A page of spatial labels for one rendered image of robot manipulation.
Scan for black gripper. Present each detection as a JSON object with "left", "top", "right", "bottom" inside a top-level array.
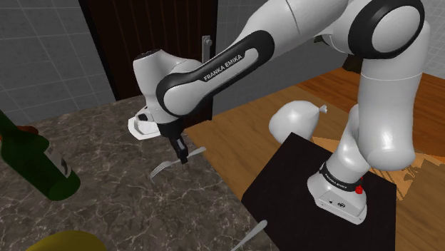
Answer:
[{"left": 158, "top": 118, "right": 190, "bottom": 165}]

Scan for silver fork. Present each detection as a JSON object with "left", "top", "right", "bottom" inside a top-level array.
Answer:
[{"left": 149, "top": 146, "right": 208, "bottom": 180}]

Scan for black robot stand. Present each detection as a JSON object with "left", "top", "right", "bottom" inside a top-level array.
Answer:
[{"left": 241, "top": 132, "right": 398, "bottom": 251}]

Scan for dark brown door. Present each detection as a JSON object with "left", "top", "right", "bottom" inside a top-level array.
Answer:
[{"left": 77, "top": 0, "right": 219, "bottom": 130}]

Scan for yellow round thing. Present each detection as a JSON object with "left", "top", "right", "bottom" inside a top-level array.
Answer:
[{"left": 25, "top": 230, "right": 108, "bottom": 251}]

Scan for green glass bottle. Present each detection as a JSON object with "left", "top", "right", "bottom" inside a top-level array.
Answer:
[{"left": 0, "top": 109, "right": 82, "bottom": 202}]

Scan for brown round thing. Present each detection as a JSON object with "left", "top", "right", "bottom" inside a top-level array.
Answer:
[{"left": 16, "top": 125, "right": 40, "bottom": 137}]

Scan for silver cutlery handle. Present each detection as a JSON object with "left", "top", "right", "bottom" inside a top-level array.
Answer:
[{"left": 230, "top": 219, "right": 269, "bottom": 251}]

